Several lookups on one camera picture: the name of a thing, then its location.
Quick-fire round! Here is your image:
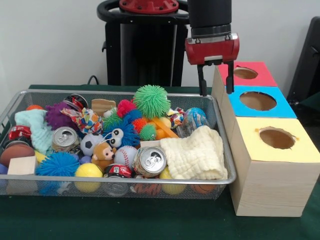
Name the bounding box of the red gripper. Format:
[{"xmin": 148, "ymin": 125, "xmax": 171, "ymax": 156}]
[{"xmin": 184, "ymin": 33, "xmax": 240, "ymax": 96}]

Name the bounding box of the crushed clear plastic bottle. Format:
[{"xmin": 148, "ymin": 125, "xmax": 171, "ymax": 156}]
[{"xmin": 177, "ymin": 109, "xmax": 201, "ymax": 139}]

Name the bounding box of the wooden box with three holes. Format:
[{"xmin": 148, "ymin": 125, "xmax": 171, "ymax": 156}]
[{"xmin": 211, "ymin": 60, "xmax": 320, "ymax": 217}]

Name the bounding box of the green spiky rubber ball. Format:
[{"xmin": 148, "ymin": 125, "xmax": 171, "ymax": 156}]
[{"xmin": 133, "ymin": 84, "xmax": 171, "ymax": 119}]

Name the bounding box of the cream waffle cloth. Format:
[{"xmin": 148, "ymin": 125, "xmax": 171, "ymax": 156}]
[{"xmin": 160, "ymin": 125, "xmax": 229, "ymax": 181}]

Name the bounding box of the black upright panel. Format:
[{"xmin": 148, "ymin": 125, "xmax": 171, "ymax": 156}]
[{"xmin": 287, "ymin": 16, "xmax": 320, "ymax": 101}]

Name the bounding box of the side table with green cloth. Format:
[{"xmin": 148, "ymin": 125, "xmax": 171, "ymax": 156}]
[{"xmin": 298, "ymin": 92, "xmax": 320, "ymax": 118}]

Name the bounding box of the opened silver drink can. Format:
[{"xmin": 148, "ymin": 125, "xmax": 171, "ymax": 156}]
[{"xmin": 131, "ymin": 146, "xmax": 168, "ymax": 178}]

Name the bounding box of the white baseball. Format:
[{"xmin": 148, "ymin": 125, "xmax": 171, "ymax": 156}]
[{"xmin": 114, "ymin": 145, "xmax": 139, "ymax": 168}]

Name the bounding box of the orange plush toy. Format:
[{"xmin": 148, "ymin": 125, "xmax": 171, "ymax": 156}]
[{"xmin": 91, "ymin": 142, "xmax": 118, "ymax": 171}]

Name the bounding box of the purple spiky rubber ball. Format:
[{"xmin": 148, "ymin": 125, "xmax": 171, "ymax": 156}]
[{"xmin": 45, "ymin": 101, "xmax": 81, "ymax": 131}]

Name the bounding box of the blue spiky ball with eyes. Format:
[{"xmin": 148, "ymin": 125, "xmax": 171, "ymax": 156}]
[{"xmin": 35, "ymin": 151, "xmax": 81, "ymax": 177}]

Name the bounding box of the mint knitted cloth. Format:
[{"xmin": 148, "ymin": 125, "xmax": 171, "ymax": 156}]
[{"xmin": 14, "ymin": 109, "xmax": 55, "ymax": 156}]

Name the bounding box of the plain wooden block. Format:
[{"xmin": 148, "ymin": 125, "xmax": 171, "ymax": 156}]
[{"xmin": 7, "ymin": 156, "xmax": 38, "ymax": 176}]

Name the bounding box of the brown toy football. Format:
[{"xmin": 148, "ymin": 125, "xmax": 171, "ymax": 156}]
[{"xmin": 0, "ymin": 146, "xmax": 36, "ymax": 168}]

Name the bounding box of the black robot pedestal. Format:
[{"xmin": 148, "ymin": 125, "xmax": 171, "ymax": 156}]
[{"xmin": 96, "ymin": 0, "xmax": 201, "ymax": 87}]

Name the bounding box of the shallow wire mesh bin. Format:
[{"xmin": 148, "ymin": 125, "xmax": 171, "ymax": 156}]
[{"xmin": 0, "ymin": 89, "xmax": 238, "ymax": 201}]

